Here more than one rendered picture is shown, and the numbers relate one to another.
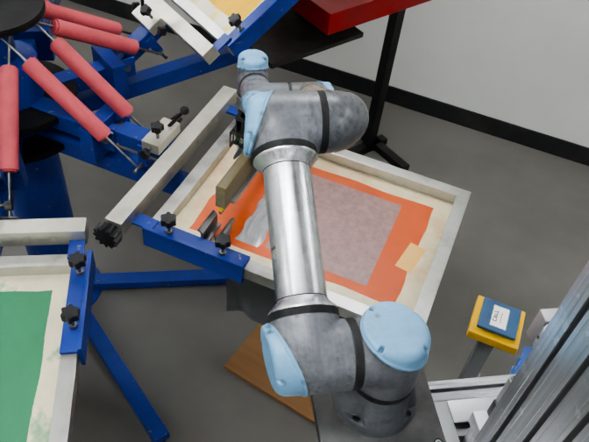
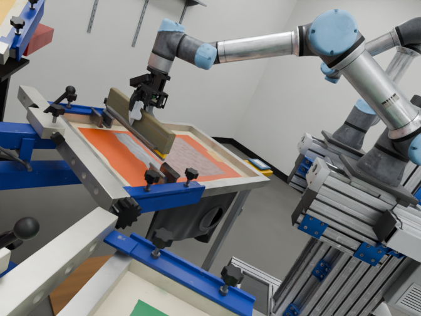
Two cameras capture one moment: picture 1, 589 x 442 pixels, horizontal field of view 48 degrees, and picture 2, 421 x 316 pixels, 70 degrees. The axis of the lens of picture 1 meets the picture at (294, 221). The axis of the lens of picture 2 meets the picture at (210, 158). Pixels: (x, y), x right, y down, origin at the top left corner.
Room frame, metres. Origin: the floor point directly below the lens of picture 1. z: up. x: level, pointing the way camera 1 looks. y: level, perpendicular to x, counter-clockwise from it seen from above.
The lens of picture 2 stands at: (0.82, 1.00, 1.44)
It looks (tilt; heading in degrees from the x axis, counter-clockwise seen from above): 20 degrees down; 288
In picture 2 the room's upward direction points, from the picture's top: 24 degrees clockwise
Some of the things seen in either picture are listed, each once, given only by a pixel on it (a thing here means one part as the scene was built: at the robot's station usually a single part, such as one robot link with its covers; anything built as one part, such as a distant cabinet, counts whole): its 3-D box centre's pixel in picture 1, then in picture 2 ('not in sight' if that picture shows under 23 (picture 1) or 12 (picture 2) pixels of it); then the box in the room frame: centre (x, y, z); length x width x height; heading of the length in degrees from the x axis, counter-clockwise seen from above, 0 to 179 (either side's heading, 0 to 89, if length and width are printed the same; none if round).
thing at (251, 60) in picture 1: (252, 74); (169, 39); (1.38, 0.15, 1.39); 0.09 x 0.08 x 0.11; 14
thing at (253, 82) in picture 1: (264, 99); (198, 52); (1.29, 0.11, 1.39); 0.11 x 0.11 x 0.08; 14
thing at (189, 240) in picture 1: (195, 249); (165, 195); (1.14, 0.25, 0.98); 0.30 x 0.05 x 0.07; 72
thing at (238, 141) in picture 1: (248, 126); (153, 87); (1.37, 0.15, 1.23); 0.09 x 0.08 x 0.12; 162
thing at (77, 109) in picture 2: not in sight; (86, 116); (1.67, 0.08, 0.98); 0.30 x 0.05 x 0.07; 72
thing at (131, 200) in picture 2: (110, 231); (121, 209); (1.13, 0.48, 1.02); 0.07 x 0.06 x 0.07; 72
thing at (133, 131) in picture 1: (145, 141); (20, 135); (1.51, 0.48, 1.02); 0.17 x 0.06 x 0.05; 72
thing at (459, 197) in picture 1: (315, 214); (169, 151); (1.34, -0.06, 0.97); 0.79 x 0.58 x 0.04; 72
